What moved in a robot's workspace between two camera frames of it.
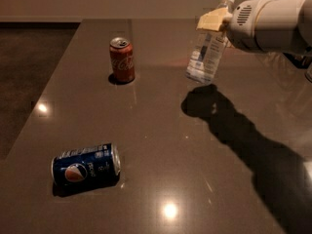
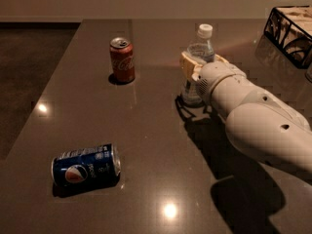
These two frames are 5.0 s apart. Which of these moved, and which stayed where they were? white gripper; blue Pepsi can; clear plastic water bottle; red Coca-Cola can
Moved: clear plastic water bottle; white gripper
Stayed: blue Pepsi can; red Coca-Cola can
